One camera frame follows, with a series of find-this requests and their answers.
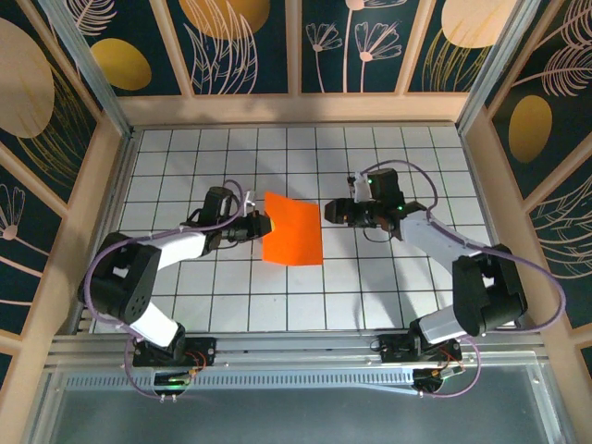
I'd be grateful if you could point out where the slotted grey cable duct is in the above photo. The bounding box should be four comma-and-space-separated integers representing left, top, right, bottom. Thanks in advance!
64, 372, 417, 390

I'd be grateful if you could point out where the grey metal sheet panel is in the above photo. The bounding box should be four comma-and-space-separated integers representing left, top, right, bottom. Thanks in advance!
25, 364, 568, 444

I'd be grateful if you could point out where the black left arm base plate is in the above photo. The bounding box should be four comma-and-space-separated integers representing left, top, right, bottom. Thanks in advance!
132, 336, 217, 368

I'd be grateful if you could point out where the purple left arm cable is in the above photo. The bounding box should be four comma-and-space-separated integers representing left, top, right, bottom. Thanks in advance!
85, 179, 253, 401

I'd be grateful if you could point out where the aluminium side rail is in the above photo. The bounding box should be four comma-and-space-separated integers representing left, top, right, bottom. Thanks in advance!
68, 133, 140, 334
460, 127, 528, 329

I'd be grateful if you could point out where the aluminium corner post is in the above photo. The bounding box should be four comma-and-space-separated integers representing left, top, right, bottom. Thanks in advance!
455, 0, 542, 133
39, 0, 136, 140

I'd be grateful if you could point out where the aluminium front frame rail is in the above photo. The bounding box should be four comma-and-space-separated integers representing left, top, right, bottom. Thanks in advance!
48, 328, 549, 371

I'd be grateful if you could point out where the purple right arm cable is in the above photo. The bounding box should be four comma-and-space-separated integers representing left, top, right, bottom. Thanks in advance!
363, 159, 567, 400

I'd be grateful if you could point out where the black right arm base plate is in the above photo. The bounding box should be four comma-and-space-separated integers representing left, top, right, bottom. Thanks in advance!
377, 333, 463, 366

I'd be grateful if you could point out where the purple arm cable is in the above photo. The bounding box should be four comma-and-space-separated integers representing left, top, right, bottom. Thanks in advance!
363, 159, 567, 400
85, 179, 253, 401

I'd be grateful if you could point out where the orange square paper sheet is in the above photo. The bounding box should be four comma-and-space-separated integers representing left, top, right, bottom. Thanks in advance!
261, 191, 324, 267

